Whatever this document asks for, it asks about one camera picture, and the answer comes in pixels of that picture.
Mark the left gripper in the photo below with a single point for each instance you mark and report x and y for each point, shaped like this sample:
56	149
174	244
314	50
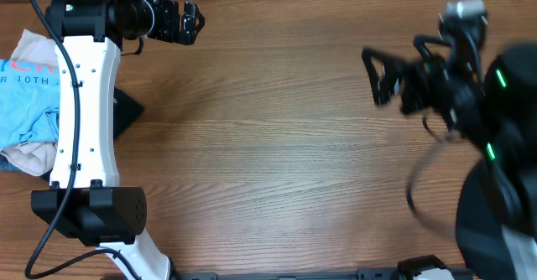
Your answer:
168	32

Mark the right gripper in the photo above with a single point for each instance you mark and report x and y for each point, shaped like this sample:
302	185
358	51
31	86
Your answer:
422	70

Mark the light blue printed t-shirt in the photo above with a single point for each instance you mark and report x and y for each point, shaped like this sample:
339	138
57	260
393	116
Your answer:
30	103

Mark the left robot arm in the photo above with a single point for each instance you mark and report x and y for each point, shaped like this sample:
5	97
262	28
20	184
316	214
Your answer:
85	200

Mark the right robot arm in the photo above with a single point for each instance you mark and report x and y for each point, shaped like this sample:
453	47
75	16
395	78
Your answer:
496	215

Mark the black folded garment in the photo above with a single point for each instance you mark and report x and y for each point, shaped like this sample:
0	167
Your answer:
126	111

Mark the black t-shirt right pile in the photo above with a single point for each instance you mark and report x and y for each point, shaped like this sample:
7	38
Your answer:
478	235

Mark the beige folded garment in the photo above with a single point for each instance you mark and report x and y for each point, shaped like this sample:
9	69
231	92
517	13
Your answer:
31	158

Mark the blue folded garment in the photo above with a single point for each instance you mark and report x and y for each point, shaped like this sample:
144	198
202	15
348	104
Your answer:
5	165

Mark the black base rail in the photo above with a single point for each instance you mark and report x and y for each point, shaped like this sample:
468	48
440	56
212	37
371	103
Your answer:
375	273

